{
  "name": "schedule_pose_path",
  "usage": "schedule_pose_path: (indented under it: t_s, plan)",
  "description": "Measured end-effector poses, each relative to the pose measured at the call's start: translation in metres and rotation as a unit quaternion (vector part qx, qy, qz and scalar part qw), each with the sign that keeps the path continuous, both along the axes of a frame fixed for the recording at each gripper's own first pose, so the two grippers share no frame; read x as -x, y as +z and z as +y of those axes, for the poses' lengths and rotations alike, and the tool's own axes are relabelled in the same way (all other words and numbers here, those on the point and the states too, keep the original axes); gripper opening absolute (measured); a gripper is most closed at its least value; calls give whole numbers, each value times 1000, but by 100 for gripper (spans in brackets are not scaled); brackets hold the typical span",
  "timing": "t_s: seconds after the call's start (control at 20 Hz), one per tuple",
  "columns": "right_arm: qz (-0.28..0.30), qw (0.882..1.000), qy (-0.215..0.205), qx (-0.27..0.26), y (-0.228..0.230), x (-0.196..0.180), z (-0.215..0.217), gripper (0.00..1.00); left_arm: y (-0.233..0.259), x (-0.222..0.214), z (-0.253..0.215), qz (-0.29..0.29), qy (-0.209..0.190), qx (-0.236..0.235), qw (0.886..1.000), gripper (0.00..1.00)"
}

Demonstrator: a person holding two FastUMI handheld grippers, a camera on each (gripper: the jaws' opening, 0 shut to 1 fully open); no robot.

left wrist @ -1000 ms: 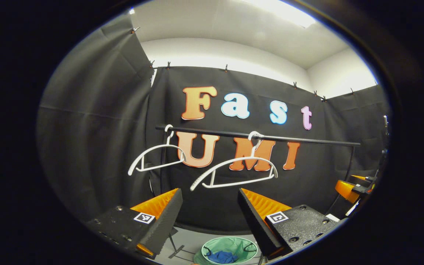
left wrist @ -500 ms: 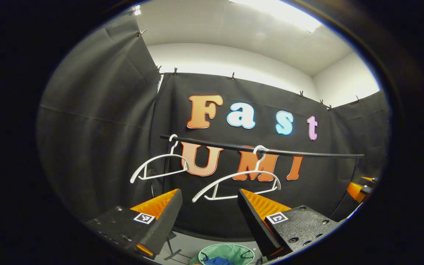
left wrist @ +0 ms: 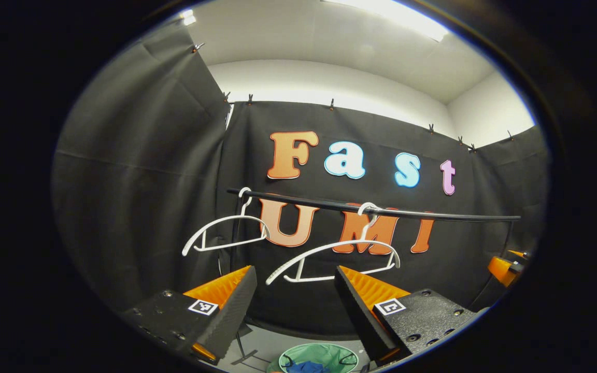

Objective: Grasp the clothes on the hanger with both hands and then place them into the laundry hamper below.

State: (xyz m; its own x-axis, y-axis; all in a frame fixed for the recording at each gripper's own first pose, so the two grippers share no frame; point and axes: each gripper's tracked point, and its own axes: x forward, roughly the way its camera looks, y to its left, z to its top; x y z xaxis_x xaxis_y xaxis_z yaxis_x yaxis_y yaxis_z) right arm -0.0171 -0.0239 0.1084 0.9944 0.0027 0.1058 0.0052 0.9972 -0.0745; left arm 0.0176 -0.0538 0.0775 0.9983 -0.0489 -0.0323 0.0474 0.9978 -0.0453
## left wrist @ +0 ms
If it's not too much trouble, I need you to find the black backdrop cloth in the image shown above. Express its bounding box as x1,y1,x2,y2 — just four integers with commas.
52,23,550,337

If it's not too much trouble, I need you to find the white plastic hanger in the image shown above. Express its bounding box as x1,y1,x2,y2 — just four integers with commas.
266,202,402,285
182,186,272,257

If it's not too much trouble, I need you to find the black clothes rack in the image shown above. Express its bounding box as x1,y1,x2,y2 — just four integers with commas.
226,188,522,366

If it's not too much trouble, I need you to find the green laundry hamper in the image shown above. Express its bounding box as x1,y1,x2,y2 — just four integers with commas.
267,342,369,373

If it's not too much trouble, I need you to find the row of backdrop clips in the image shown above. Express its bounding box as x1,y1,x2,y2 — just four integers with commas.
192,42,514,153

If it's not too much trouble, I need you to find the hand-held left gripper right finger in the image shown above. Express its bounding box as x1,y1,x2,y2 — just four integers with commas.
334,266,488,367

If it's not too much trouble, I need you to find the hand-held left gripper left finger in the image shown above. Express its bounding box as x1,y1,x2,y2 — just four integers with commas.
122,266,258,366

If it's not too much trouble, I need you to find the blue corduroy jacket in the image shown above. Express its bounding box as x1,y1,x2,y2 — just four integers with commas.
286,360,330,373

